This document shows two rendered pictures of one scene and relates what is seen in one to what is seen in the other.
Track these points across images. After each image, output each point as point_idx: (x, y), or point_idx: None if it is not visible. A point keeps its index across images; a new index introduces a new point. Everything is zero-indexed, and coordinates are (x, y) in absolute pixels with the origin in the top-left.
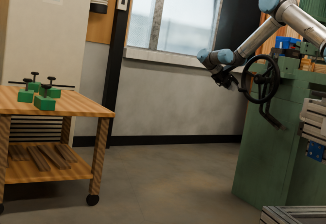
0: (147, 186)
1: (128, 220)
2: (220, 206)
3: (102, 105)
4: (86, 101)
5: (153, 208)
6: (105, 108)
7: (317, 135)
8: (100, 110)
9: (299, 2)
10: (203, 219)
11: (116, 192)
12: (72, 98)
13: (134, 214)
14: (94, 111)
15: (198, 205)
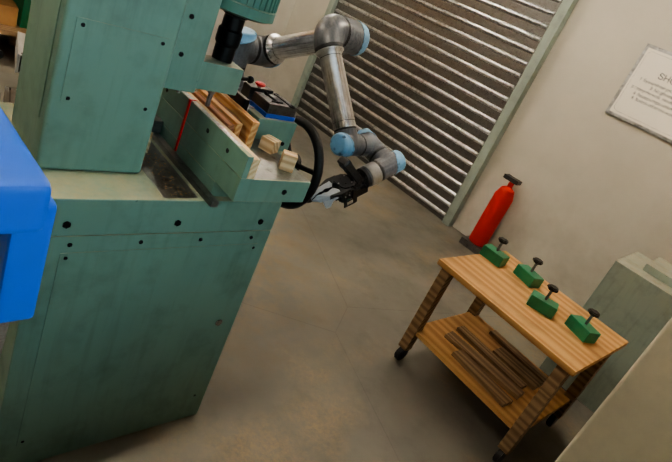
0: (353, 415)
1: (350, 331)
2: (234, 363)
3: (471, 285)
4: (499, 300)
5: (331, 354)
6: (459, 273)
7: None
8: (456, 263)
9: None
10: (266, 332)
11: (388, 392)
12: (523, 312)
13: (348, 342)
14: (456, 258)
15: (269, 363)
